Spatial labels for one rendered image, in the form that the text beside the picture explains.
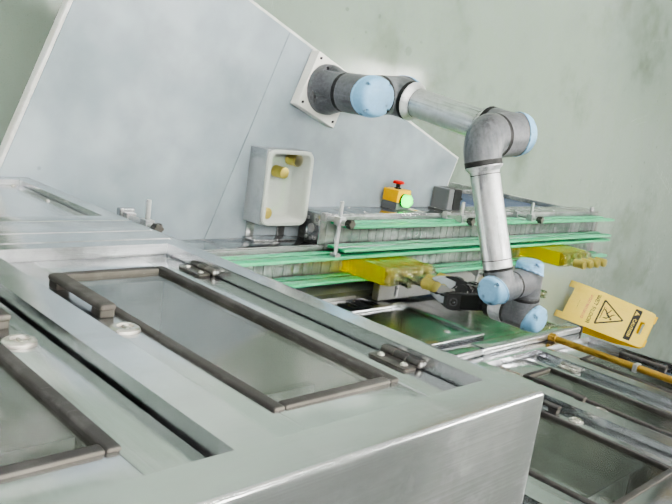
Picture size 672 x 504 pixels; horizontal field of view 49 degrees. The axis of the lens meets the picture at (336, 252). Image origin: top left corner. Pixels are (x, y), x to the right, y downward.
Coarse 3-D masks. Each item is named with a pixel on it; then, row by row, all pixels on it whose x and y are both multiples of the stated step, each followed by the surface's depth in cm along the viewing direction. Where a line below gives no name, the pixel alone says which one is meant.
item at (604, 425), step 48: (528, 336) 229; (576, 336) 244; (528, 384) 192; (576, 384) 204; (624, 384) 205; (576, 432) 171; (624, 432) 173; (528, 480) 144; (576, 480) 147; (624, 480) 150
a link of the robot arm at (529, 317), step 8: (504, 304) 202; (512, 304) 200; (520, 304) 198; (528, 304) 197; (536, 304) 198; (504, 312) 202; (512, 312) 200; (520, 312) 198; (528, 312) 197; (536, 312) 196; (544, 312) 198; (504, 320) 203; (512, 320) 200; (520, 320) 198; (528, 320) 197; (536, 320) 196; (544, 320) 199; (520, 328) 200; (528, 328) 198; (536, 328) 197
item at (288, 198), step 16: (272, 160) 221; (304, 160) 224; (272, 176) 223; (288, 176) 227; (304, 176) 225; (272, 192) 224; (288, 192) 229; (304, 192) 225; (272, 208) 226; (288, 208) 230; (304, 208) 226; (272, 224) 218; (288, 224) 222
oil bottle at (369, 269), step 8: (344, 264) 235; (352, 264) 233; (360, 264) 230; (368, 264) 228; (376, 264) 226; (384, 264) 228; (352, 272) 233; (360, 272) 231; (368, 272) 228; (376, 272) 226; (384, 272) 223; (392, 272) 222; (400, 272) 225; (376, 280) 226; (384, 280) 224; (392, 280) 223
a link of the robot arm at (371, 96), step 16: (352, 80) 213; (368, 80) 209; (384, 80) 211; (336, 96) 216; (352, 96) 211; (368, 96) 209; (384, 96) 213; (352, 112) 216; (368, 112) 211; (384, 112) 214
